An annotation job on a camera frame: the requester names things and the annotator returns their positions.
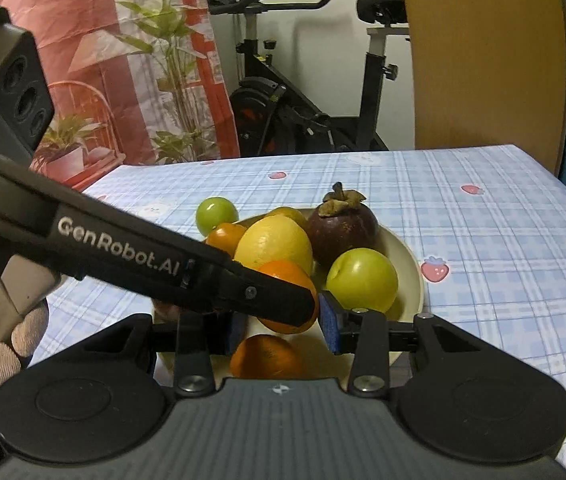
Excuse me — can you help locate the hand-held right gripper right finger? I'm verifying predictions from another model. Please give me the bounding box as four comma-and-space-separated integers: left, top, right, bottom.
317, 291, 474, 395

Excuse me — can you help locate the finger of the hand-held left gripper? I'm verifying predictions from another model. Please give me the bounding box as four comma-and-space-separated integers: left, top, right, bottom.
183, 257, 320, 334

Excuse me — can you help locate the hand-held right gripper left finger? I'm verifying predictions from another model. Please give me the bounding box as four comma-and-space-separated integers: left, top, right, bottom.
80, 310, 249, 396

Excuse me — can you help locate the small orange tangerine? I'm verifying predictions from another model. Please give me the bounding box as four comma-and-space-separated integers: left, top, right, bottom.
255, 259, 320, 335

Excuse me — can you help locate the yellow apple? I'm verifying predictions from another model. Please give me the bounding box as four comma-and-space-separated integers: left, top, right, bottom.
234, 215, 314, 276

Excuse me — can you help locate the yellow-green plum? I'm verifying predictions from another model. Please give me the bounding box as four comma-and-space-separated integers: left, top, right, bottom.
325, 247, 399, 313

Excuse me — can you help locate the red apple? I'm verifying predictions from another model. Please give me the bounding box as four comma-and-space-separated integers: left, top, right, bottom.
154, 302, 184, 322

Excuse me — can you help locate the greenish orange tangerine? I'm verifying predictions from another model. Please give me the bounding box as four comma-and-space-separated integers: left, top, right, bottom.
263, 206, 309, 228

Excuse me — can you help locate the beige round plate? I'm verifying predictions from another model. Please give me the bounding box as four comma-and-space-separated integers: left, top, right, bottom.
152, 207, 425, 391

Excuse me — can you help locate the dark purple mangosteen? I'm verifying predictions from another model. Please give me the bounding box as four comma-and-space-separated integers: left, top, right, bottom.
304, 182, 380, 268

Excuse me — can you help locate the green plum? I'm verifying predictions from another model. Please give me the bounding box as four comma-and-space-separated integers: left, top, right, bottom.
195, 197, 239, 237

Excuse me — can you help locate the blue checked tablecloth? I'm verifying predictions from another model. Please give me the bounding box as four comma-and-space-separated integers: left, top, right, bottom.
28, 144, 566, 471

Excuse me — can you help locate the black exercise bike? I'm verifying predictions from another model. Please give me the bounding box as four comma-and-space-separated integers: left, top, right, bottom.
205, 0, 411, 158

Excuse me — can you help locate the red printed backdrop cloth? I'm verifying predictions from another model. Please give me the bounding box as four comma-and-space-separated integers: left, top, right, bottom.
0, 0, 241, 196

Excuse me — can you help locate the wooden board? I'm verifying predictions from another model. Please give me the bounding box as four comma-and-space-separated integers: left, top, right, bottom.
399, 0, 566, 176

